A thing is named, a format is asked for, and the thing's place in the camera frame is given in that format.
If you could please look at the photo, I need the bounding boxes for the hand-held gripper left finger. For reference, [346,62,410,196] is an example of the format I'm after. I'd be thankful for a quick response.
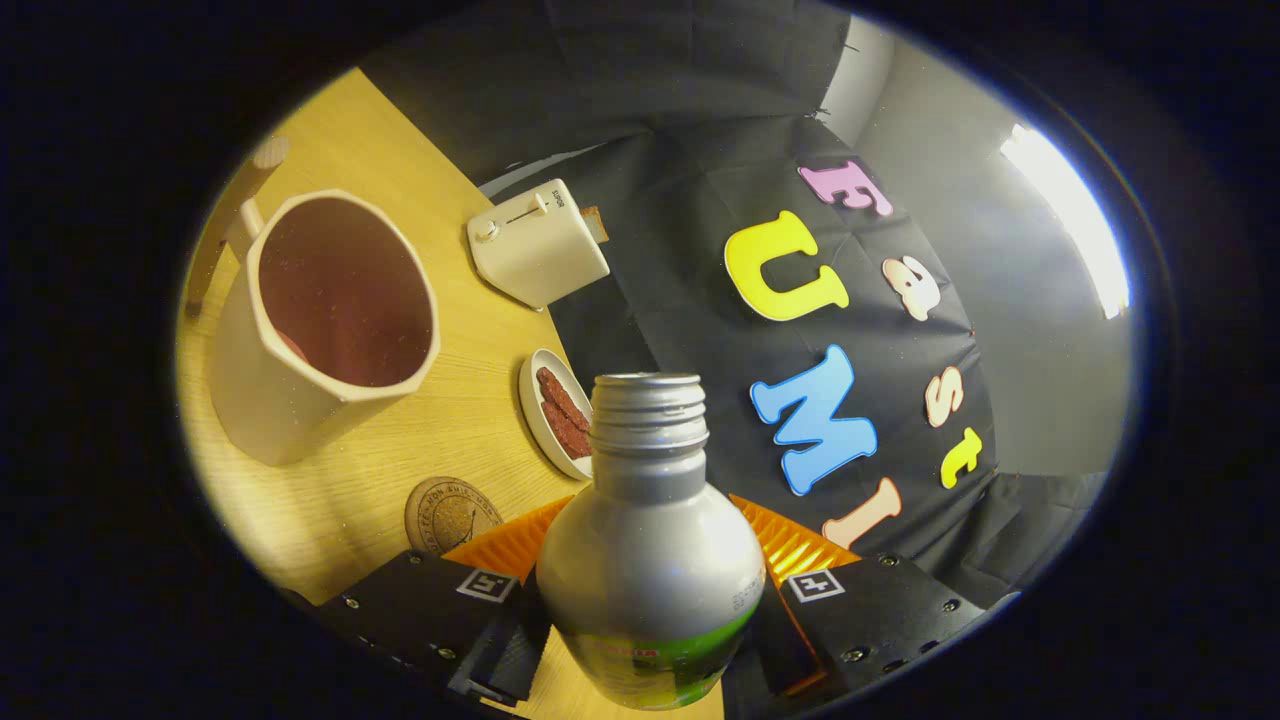
[300,495,576,707]

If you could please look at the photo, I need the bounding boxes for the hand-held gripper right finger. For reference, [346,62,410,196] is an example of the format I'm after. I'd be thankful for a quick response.
[722,497,1003,716]

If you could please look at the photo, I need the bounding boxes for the round cork coaster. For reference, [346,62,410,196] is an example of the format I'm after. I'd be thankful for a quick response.
[405,476,504,557]

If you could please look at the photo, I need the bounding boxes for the silver bottle with green label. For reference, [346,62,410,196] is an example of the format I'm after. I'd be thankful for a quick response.
[536,373,768,712]

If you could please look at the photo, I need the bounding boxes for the beige cup with wooden handle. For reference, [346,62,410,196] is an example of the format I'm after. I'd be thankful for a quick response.
[183,135,442,468]

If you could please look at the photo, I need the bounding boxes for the wooden table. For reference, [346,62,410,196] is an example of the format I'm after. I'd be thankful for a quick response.
[175,65,726,720]

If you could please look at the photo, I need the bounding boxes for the small white plate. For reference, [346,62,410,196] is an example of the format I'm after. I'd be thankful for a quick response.
[518,348,597,482]

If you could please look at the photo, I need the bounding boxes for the reddish-brown meat slices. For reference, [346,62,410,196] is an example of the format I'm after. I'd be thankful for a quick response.
[536,366,593,460]

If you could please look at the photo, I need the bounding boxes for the white toaster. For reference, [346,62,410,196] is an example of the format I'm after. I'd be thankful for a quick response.
[466,178,611,311]

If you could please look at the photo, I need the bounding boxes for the ceiling light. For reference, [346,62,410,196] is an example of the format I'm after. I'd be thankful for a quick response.
[1000,124,1131,321]

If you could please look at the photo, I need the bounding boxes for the black backdrop cloth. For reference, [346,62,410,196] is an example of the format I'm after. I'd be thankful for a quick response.
[360,0,1111,611]

